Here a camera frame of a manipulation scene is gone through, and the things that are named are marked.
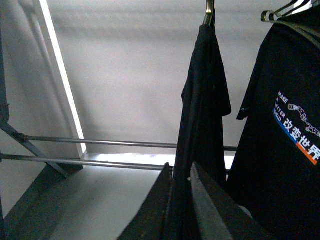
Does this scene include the black printed t-shirt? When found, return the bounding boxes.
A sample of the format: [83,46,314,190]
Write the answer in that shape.
[163,25,232,240]

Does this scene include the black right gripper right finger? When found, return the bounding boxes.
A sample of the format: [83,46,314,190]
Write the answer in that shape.
[190,162,273,240]

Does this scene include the white striped hanger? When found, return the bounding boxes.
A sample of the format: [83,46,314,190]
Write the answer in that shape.
[260,0,312,23]

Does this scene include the black t-shirt at right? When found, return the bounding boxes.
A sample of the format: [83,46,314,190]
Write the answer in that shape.
[227,6,320,240]

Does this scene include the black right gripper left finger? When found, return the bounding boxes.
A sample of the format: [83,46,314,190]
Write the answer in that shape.
[118,162,172,240]

